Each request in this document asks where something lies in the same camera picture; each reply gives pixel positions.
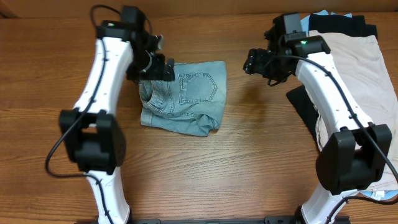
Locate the light blue denim jeans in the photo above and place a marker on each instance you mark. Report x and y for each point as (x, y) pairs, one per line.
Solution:
(192, 104)

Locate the beige folded garment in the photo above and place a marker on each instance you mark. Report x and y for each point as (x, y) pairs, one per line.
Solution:
(361, 66)

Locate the black folded garment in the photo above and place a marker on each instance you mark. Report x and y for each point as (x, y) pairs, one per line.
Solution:
(324, 22)

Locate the light blue folded garment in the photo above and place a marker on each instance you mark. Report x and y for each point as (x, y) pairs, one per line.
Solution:
(385, 189)

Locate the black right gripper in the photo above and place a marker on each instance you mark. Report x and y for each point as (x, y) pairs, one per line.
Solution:
(257, 65)

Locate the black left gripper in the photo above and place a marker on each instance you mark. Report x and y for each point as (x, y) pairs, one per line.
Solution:
(162, 70)

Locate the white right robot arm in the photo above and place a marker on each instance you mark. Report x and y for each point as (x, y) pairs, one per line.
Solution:
(355, 153)

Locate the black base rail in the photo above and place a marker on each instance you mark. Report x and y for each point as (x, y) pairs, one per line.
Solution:
(217, 221)

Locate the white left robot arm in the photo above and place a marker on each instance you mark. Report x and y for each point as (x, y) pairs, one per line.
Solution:
(91, 133)

